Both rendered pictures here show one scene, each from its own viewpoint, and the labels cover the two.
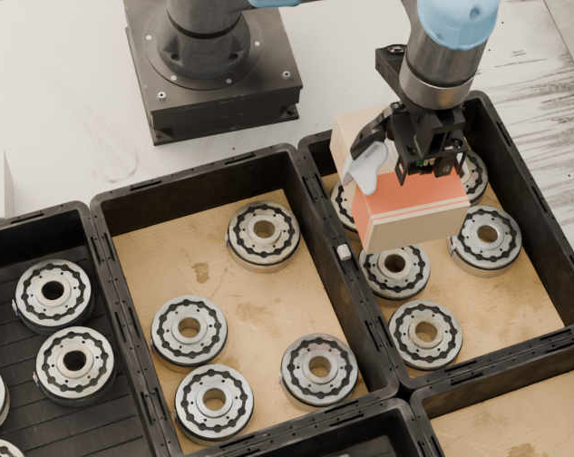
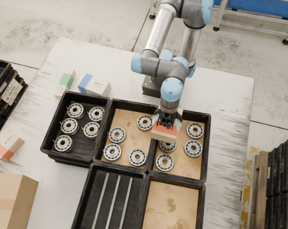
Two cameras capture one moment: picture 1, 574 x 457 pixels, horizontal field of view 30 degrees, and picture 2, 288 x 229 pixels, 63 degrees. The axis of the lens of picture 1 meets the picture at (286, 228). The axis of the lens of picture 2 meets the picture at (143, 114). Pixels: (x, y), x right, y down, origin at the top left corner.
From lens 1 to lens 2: 0.46 m
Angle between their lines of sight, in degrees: 19
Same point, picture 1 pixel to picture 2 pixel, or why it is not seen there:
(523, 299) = (194, 166)
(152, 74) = (146, 79)
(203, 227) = (135, 115)
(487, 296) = (186, 161)
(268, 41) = not seen: hidden behind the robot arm
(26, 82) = (125, 70)
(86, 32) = not seen: hidden behind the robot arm
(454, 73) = (166, 106)
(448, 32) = (164, 95)
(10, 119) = (118, 76)
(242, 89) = not seen: hidden behind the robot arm
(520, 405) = (177, 190)
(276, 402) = (125, 159)
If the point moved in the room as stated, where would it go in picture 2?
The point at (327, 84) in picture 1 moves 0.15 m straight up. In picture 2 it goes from (187, 97) to (190, 86)
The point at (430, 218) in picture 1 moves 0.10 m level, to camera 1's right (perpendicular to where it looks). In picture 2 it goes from (165, 136) to (183, 149)
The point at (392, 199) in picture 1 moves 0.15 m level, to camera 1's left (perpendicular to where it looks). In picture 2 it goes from (159, 128) to (134, 111)
